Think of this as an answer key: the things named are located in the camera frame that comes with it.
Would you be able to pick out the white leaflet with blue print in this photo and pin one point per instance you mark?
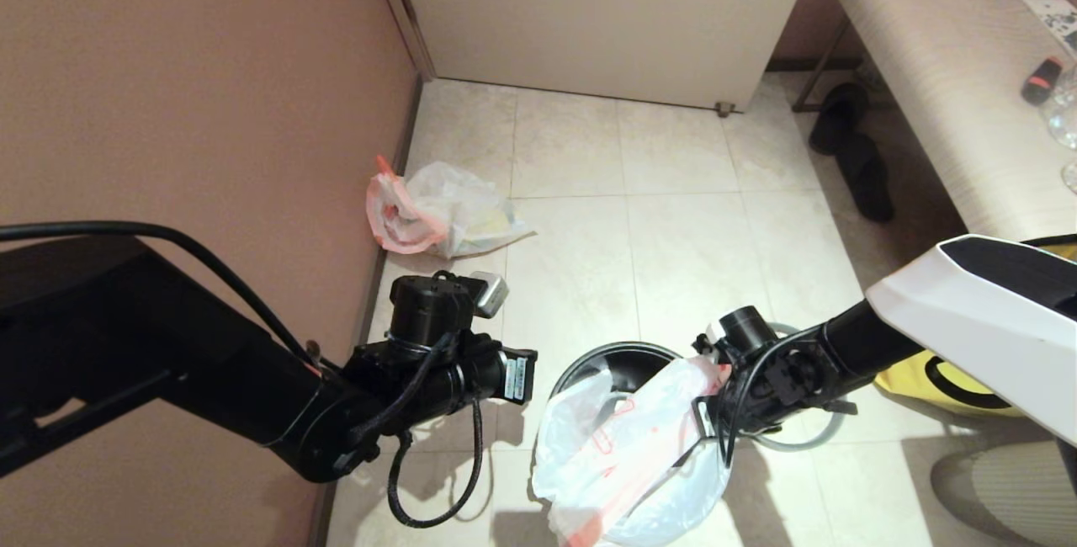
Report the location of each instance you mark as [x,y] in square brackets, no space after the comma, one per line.
[1055,18]

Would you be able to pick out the white door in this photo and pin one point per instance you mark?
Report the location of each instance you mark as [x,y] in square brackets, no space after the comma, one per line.
[606,17]

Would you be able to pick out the black round trash bin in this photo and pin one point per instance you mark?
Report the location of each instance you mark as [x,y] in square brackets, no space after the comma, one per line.
[631,358]

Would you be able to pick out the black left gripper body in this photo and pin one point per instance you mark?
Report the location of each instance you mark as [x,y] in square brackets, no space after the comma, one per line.
[454,374]

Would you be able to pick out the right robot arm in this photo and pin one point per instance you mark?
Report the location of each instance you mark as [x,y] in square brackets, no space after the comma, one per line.
[968,320]

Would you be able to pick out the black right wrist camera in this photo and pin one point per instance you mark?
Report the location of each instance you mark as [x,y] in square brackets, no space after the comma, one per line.
[740,328]

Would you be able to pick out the black marker with red band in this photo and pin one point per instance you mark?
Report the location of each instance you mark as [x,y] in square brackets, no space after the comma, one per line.
[1041,81]

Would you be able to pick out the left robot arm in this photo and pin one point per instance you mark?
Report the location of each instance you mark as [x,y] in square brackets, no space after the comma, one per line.
[168,362]

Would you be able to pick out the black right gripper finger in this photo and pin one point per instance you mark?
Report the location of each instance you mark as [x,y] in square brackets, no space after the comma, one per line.
[697,451]

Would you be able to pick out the clear wine glass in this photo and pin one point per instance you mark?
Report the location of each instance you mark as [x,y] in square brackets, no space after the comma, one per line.
[1070,178]
[1063,119]

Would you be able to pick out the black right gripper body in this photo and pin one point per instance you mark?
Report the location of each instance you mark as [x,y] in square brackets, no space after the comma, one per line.
[749,400]

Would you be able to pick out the light woodgrain desk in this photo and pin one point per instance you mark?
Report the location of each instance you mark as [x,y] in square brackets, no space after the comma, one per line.
[951,67]

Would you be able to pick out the beige door frame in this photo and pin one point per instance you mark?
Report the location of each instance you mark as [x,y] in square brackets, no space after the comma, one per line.
[402,8]

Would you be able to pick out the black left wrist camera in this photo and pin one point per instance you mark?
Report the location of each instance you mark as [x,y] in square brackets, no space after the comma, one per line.
[429,311]

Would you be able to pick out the black slipper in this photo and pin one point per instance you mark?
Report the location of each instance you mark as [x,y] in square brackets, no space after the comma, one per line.
[839,116]
[871,183]

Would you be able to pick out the yellow fabric bag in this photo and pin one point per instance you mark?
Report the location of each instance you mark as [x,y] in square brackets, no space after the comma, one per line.
[909,387]

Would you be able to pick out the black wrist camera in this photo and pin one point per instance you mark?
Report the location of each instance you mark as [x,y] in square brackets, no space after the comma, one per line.
[740,328]
[429,311]

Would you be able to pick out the small metal door stop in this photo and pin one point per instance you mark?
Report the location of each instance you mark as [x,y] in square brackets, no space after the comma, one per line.
[724,108]

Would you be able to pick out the white red-printed trash bag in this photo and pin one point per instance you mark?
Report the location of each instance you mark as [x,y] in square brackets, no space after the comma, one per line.
[606,454]
[446,210]

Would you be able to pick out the grey skirting board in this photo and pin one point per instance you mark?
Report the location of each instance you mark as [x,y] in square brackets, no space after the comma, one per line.
[395,185]

